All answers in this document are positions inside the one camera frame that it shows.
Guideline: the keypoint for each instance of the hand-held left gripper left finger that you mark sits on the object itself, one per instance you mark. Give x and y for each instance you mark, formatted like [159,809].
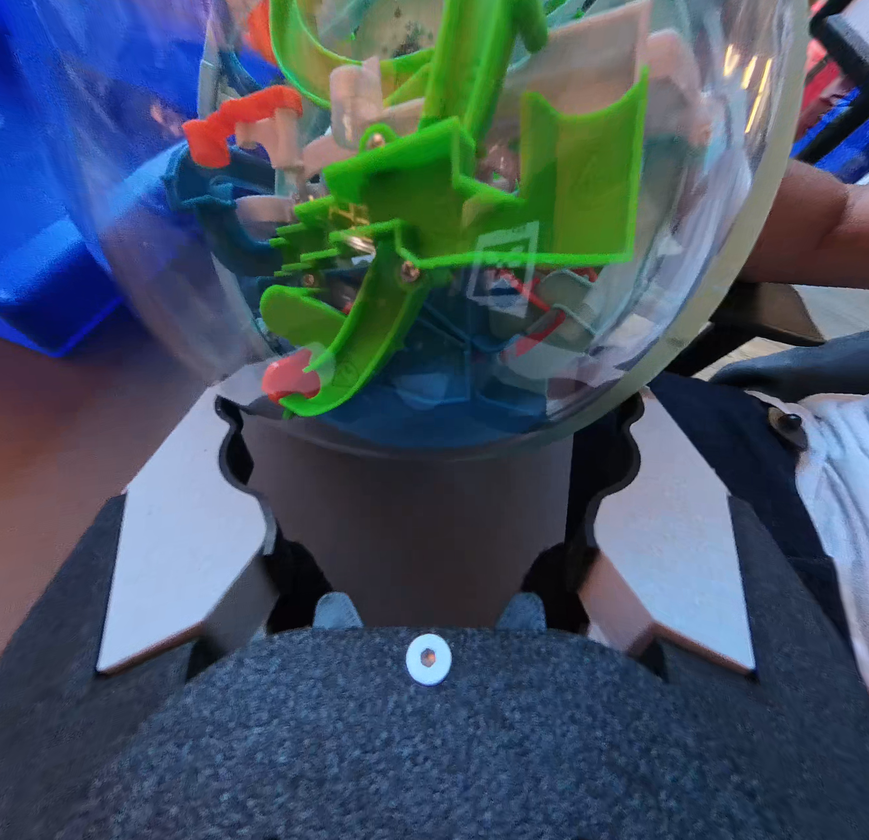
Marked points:
[183,534]

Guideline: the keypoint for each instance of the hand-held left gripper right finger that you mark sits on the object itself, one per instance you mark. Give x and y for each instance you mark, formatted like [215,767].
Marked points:
[669,548]

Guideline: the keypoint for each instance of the clear plastic maze ball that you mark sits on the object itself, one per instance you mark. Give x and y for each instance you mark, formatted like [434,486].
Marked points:
[475,195]

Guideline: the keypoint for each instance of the person's right forearm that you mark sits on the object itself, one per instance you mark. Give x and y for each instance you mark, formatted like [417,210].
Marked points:
[815,229]

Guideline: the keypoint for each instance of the person's dark trousers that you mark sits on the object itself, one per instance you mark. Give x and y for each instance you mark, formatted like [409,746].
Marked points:
[733,446]

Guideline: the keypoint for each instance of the person's white shirt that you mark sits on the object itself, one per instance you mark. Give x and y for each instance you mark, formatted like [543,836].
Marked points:
[838,487]

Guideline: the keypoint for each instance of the blue plastic bin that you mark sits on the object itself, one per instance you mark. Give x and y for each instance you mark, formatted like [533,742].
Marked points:
[61,209]

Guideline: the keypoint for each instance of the black metal frame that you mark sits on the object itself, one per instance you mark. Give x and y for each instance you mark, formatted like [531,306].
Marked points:
[838,39]

